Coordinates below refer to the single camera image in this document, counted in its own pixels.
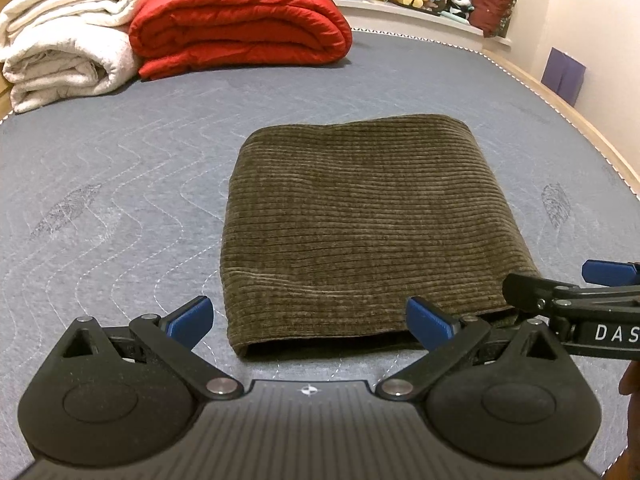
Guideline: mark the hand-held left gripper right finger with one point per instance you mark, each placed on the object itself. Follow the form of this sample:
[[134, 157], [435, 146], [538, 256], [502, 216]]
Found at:
[[430, 322]]

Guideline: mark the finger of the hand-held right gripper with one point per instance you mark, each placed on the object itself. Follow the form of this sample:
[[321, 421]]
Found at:
[[530, 292], [607, 272]]

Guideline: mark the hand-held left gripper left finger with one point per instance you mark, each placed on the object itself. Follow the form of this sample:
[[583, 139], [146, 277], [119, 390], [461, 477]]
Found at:
[[192, 321]]

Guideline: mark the person's right hand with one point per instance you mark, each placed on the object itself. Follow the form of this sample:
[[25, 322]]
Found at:
[[632, 377]]

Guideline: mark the purple folded mat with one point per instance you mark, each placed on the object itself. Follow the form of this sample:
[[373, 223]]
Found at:
[[562, 77]]

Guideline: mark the dark red cushion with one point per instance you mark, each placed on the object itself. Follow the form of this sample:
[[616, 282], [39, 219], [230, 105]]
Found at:
[[495, 5]]

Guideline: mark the white window sill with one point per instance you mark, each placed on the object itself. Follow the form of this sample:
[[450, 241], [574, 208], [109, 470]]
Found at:
[[410, 22]]

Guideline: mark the panda plush toy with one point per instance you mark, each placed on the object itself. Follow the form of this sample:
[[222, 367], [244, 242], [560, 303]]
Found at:
[[460, 2]]

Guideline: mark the red folded quilt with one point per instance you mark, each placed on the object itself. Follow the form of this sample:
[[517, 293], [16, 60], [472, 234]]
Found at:
[[240, 25]]

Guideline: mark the white folded blanket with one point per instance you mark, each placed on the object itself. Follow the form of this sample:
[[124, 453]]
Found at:
[[65, 45]]

